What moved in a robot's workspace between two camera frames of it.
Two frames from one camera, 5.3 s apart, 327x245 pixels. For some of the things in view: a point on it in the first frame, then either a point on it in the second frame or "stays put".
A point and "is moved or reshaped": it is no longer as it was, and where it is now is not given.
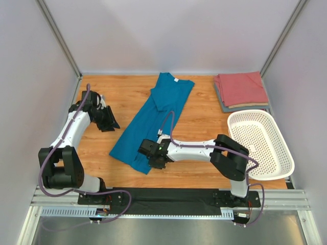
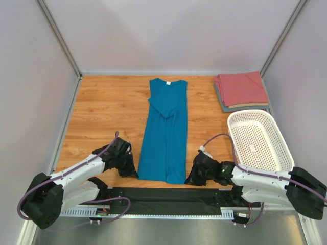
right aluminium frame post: x=280 y=42 stays put
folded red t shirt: x=239 y=89 stays put
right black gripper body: x=144 y=148 to x=195 y=173
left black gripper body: x=106 y=119 to x=126 y=167
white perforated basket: x=257 y=130 stays put
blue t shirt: x=168 y=93 is moved or reshaped
